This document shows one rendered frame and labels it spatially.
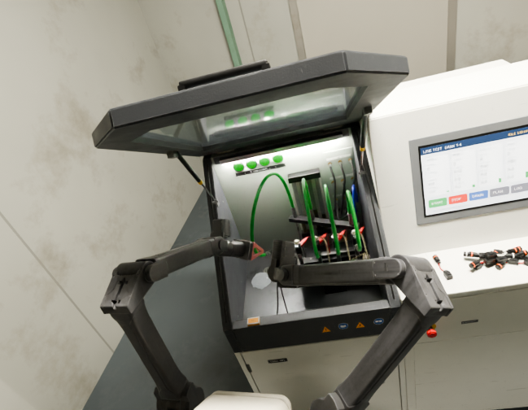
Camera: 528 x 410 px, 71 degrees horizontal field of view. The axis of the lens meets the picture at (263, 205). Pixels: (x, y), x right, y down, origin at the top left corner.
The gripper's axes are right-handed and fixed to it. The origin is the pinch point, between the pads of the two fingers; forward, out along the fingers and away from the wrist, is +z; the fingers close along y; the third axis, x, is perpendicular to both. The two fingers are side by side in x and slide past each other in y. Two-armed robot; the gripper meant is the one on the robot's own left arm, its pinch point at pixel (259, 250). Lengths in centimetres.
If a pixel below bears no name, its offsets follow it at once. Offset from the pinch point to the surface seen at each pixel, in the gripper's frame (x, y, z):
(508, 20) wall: -203, 2, 233
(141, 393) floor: 111, 123, 23
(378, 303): 13.6, -30.1, 37.3
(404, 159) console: -41, -35, 34
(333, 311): 19.3, -17.5, 26.6
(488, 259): -9, -58, 62
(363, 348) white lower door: 35, -20, 47
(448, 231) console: -18, -43, 60
